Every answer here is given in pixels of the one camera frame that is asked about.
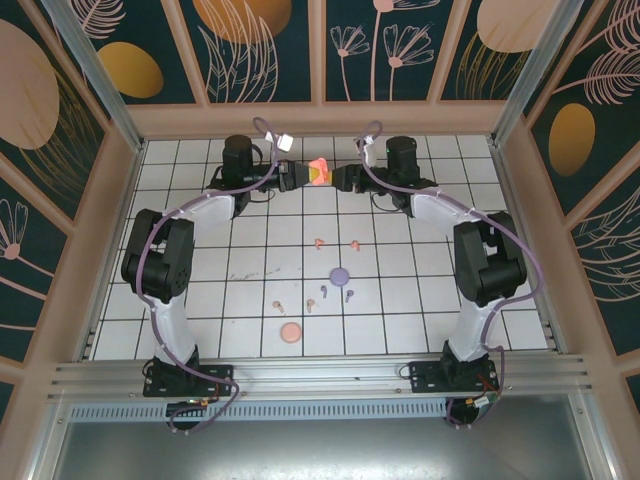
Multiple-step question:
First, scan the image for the slotted grey cable duct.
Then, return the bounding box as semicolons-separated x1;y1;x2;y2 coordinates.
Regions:
67;397;451;422

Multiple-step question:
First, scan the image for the coral earbud charging case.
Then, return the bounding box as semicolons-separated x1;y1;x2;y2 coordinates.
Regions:
308;157;330;188

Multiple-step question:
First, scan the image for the aluminium corner post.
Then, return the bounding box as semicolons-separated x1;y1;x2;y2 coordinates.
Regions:
490;0;591;149
40;0;147;154

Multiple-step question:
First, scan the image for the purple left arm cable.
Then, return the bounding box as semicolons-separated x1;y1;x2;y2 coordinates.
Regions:
134;115;294;436

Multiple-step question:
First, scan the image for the grey metal sheet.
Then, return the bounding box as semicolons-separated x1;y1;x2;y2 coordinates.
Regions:
47;417;619;480

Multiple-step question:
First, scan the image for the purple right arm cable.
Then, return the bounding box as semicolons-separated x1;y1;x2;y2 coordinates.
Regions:
352;118;546;431

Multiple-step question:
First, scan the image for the aluminium frame rail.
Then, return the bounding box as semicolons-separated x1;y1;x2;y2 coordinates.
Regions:
47;353;594;402

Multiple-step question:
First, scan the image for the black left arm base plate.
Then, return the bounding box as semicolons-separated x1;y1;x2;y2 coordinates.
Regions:
143;363;236;399

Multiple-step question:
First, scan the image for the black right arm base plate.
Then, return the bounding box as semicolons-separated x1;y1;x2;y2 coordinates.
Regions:
407;359;501;396

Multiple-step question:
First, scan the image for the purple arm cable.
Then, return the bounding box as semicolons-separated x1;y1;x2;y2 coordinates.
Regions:
134;115;294;436
352;118;546;431

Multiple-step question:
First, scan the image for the small electronics board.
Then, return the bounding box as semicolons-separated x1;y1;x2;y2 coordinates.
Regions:
169;397;221;410
463;392;501;412

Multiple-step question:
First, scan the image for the thin black right gripper cable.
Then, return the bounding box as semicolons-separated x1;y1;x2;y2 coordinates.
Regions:
369;192;397;215

